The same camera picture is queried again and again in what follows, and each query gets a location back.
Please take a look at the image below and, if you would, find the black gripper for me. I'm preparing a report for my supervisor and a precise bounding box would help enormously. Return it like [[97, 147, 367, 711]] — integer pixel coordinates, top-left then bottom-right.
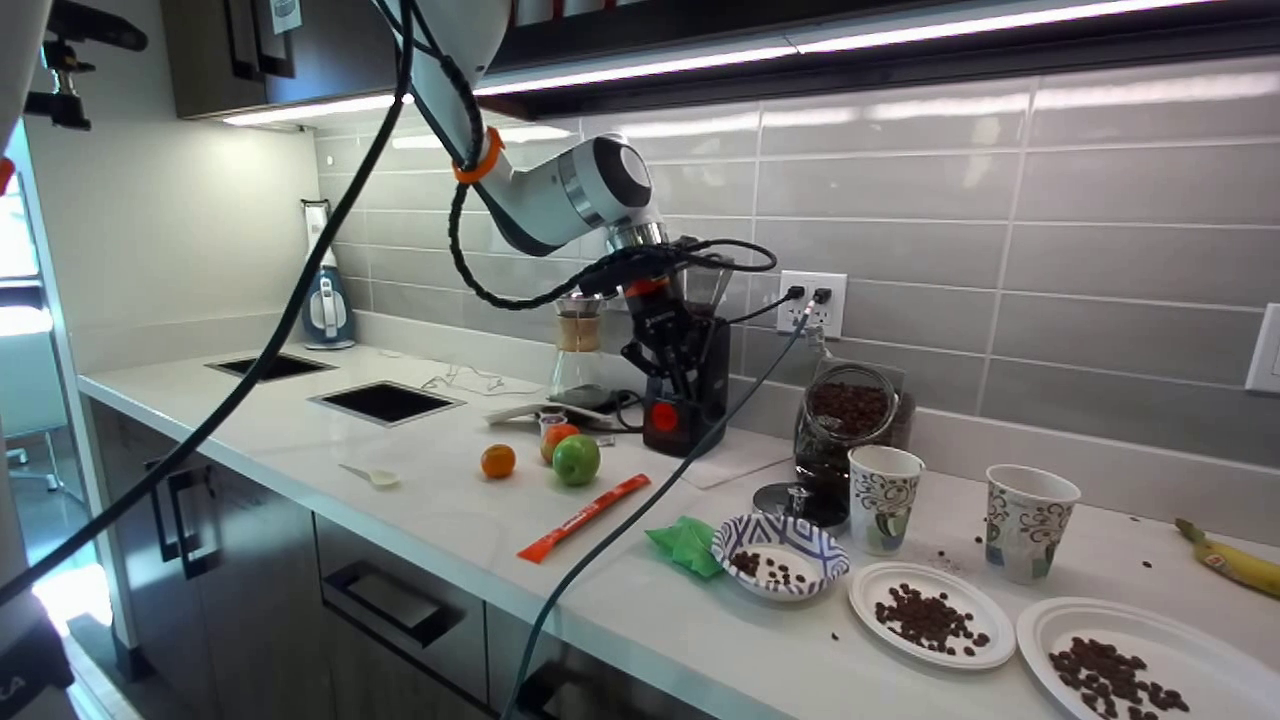
[[617, 273, 718, 403]]

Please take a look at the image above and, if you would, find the black coffee grinder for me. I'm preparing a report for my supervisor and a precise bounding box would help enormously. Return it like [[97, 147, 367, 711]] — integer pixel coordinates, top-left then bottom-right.
[[638, 253, 737, 462]]

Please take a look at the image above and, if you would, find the glass container with coffee beans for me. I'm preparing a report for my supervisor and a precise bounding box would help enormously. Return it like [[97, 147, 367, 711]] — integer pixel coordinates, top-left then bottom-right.
[[792, 360, 911, 532]]

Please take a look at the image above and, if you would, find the roasted coffee beans pile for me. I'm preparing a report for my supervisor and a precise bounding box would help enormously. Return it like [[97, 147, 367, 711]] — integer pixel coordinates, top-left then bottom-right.
[[873, 580, 994, 660], [1044, 634, 1197, 720], [728, 543, 814, 595]]

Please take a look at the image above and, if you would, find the patterned paper cup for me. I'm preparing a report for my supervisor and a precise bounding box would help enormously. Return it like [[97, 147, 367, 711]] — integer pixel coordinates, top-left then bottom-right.
[[978, 462, 1082, 583], [844, 443, 929, 558]]

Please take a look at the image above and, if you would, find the green apple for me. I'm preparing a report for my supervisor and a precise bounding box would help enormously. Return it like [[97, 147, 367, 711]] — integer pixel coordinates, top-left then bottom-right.
[[549, 432, 603, 494]]

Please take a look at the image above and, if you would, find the red orange peach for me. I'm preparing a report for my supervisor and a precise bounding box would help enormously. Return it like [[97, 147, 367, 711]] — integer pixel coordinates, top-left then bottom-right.
[[535, 421, 585, 467]]

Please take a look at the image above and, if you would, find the orange red strip packet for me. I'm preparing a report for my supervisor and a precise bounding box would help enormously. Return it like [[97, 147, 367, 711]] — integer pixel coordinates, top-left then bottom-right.
[[515, 467, 657, 570]]

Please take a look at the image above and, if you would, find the green cloth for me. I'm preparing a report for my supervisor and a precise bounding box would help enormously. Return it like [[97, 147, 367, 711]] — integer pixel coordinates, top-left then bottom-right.
[[642, 517, 728, 583]]

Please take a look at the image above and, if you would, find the small orange fruit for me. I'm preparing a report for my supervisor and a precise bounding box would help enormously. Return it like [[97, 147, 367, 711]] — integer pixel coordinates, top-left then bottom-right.
[[474, 441, 521, 485]]

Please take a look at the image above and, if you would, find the blue patterned paper bowl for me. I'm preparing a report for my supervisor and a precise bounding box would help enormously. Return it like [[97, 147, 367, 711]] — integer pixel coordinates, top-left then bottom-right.
[[711, 514, 851, 609]]

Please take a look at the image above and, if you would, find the white plastic spoon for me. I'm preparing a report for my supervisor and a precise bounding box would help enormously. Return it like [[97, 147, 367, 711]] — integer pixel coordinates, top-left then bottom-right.
[[335, 462, 402, 496]]

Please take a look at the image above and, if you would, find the blue white blender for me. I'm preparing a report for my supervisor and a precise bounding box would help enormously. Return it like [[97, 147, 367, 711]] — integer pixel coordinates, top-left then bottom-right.
[[297, 197, 358, 358]]

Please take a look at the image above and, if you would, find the white paper plate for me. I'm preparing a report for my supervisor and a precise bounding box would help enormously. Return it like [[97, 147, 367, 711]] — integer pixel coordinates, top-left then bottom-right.
[[1015, 592, 1280, 720], [844, 558, 1020, 675]]

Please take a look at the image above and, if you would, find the under-cabinet light strip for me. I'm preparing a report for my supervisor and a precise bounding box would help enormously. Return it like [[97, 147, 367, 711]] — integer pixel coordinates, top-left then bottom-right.
[[215, 0, 1210, 133]]

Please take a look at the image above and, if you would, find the grey base cabinet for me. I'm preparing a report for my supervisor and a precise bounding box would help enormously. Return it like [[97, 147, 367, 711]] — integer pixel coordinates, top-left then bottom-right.
[[79, 394, 752, 720]]

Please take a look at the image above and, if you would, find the dark upper cabinet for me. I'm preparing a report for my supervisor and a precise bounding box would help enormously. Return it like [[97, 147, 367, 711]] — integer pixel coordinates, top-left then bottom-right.
[[157, 0, 1280, 130]]

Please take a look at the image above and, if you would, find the yellow banana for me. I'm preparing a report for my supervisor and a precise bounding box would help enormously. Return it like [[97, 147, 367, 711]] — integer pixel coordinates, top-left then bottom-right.
[[1170, 517, 1280, 605]]

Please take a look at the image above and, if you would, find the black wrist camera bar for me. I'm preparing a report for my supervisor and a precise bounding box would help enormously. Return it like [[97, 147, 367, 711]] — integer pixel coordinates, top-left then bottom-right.
[[571, 235, 704, 301]]

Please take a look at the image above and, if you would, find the black grinder plug cable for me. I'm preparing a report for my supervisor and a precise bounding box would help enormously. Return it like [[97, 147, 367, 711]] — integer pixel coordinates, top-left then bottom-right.
[[728, 282, 812, 328]]

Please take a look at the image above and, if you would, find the white wall outlet with plugs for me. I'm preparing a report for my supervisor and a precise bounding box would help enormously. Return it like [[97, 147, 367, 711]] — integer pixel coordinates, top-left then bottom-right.
[[777, 269, 851, 341]]

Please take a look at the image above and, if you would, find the thin white cable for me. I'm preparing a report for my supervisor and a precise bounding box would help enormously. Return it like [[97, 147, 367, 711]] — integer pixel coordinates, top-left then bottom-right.
[[412, 360, 542, 403]]

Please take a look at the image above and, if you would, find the long black power cable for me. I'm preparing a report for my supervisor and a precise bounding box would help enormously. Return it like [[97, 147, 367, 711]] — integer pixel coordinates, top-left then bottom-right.
[[510, 287, 837, 720]]

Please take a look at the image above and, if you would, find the black drawer handle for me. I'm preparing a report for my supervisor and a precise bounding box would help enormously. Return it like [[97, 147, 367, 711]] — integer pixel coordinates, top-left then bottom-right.
[[510, 655, 642, 720], [321, 558, 472, 655]]

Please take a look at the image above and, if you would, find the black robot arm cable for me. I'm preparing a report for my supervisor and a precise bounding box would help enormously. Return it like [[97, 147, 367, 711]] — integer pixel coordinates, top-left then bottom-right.
[[0, 0, 780, 611]]

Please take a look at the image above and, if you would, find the black cabinet door handle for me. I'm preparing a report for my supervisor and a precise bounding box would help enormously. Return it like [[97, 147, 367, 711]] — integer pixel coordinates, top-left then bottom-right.
[[168, 467, 225, 583], [139, 457, 190, 564]]

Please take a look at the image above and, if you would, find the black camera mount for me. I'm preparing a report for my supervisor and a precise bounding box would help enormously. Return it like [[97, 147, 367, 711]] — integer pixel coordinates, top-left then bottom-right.
[[19, 0, 152, 133]]

